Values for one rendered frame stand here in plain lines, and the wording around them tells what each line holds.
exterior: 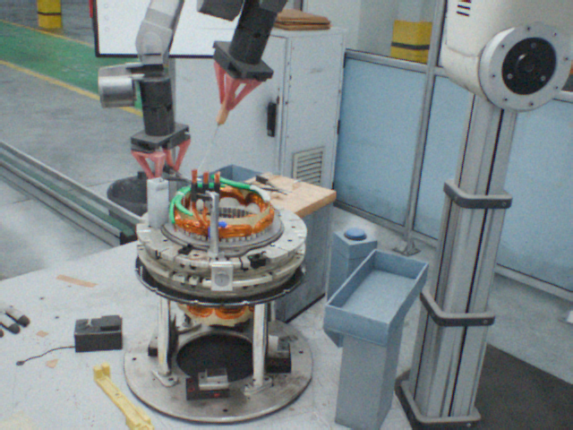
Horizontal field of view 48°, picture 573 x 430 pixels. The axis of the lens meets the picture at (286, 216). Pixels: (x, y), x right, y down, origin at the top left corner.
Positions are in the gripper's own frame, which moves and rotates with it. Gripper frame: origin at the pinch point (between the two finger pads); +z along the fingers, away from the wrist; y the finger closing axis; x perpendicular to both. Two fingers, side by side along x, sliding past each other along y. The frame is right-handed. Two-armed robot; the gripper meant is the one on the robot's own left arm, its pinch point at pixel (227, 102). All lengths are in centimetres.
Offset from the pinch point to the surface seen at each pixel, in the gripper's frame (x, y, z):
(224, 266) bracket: -6.9, 20.5, 18.7
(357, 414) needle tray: 13, 46, 37
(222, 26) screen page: 63, -86, 26
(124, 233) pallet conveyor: 23, -51, 79
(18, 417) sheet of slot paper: -33, 12, 58
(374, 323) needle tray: 5.3, 43.3, 12.7
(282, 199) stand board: 26.9, -1.9, 27.1
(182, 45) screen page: 51, -88, 35
